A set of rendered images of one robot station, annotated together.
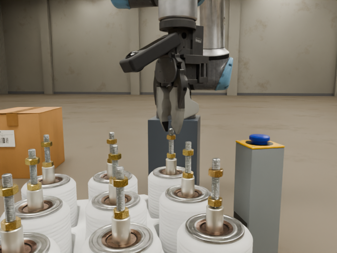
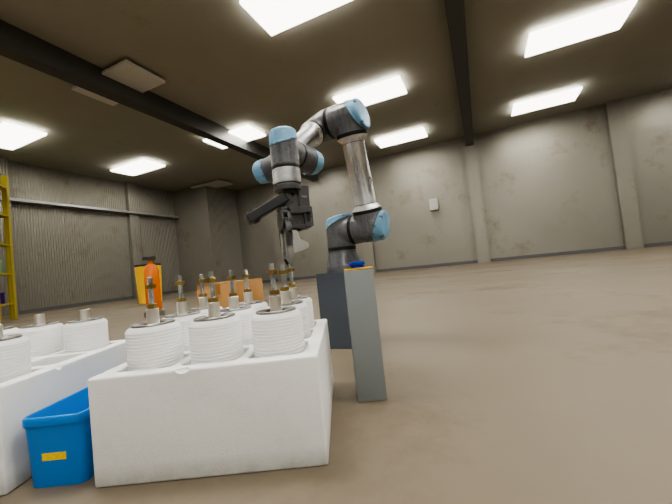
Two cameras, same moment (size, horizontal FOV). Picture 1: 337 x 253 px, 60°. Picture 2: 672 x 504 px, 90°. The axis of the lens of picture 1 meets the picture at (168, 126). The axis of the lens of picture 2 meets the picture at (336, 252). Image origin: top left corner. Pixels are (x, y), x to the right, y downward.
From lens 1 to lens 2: 0.43 m
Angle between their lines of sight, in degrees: 18
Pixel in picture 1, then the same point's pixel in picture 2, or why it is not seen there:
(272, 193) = (368, 306)
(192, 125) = not seen: hidden behind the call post
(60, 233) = not seen: hidden behind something
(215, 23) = (361, 183)
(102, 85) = not seen: hidden behind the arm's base
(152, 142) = (321, 294)
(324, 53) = (599, 198)
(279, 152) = (368, 272)
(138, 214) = (243, 314)
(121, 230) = (211, 309)
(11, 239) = (150, 313)
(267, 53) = (521, 209)
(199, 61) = (303, 211)
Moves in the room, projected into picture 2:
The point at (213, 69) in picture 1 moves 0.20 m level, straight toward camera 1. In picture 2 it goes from (365, 221) to (347, 217)
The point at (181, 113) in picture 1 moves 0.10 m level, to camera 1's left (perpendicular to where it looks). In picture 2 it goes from (290, 249) to (254, 254)
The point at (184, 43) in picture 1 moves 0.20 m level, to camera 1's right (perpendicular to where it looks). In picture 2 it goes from (292, 200) to (367, 188)
